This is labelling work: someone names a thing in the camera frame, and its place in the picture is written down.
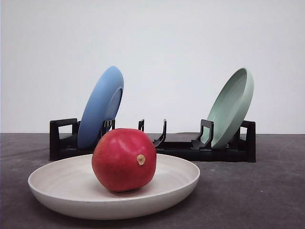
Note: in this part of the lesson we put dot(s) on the light green plate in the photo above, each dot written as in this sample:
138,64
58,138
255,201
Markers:
230,108

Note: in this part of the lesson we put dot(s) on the red pomegranate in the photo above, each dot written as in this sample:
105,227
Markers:
124,159

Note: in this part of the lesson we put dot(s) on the blue plate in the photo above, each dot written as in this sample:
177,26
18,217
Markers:
103,105

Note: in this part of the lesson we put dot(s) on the black plastic dish rack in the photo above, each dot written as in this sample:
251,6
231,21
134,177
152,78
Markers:
64,142

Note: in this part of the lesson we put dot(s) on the white plate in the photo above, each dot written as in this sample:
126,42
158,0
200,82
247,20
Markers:
70,188

